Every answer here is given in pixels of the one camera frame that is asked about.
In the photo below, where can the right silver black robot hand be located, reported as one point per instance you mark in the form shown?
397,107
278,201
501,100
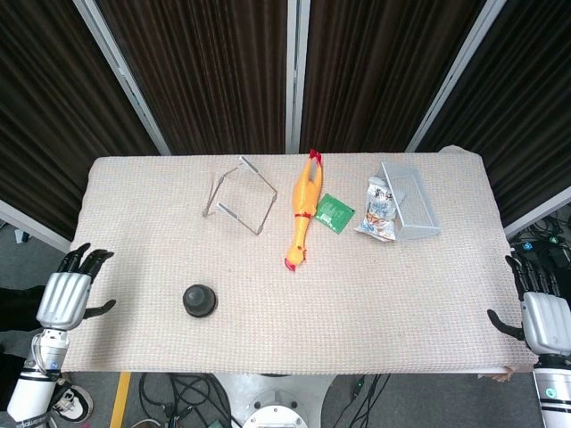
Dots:
548,321

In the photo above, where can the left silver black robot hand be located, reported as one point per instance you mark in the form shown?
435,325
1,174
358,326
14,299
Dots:
62,298

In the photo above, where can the black faceted cup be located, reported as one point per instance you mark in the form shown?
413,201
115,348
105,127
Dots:
199,298

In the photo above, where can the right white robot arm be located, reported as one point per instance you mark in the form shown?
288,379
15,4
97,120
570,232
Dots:
553,397

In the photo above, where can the person leg black trousers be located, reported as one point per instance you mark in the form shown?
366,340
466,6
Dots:
18,312

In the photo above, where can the black device with green lights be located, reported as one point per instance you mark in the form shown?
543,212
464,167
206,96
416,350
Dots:
557,254

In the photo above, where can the black white sneaker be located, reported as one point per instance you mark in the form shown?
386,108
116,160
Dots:
76,401

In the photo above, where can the yellow floor tape strip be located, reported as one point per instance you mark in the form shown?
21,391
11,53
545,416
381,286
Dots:
120,399

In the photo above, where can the dark brown curtain panel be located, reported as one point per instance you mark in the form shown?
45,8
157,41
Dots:
383,76
201,76
44,111
526,111

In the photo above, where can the white printed snack bag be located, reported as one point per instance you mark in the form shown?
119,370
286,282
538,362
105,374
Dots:
378,214

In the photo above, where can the beige woven tablecloth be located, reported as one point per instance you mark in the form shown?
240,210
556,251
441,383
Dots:
312,312

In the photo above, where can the green foil packet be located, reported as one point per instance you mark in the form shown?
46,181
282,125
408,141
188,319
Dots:
334,213

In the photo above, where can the yellow rubber chicken toy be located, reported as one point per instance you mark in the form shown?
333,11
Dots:
305,191

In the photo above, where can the grey aluminium frame rail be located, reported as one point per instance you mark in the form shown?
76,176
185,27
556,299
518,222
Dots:
540,211
31,223

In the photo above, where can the grey aluminium frame post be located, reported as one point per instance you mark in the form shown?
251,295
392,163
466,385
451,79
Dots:
296,76
120,76
459,71

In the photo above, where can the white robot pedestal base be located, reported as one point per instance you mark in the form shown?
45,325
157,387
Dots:
276,392

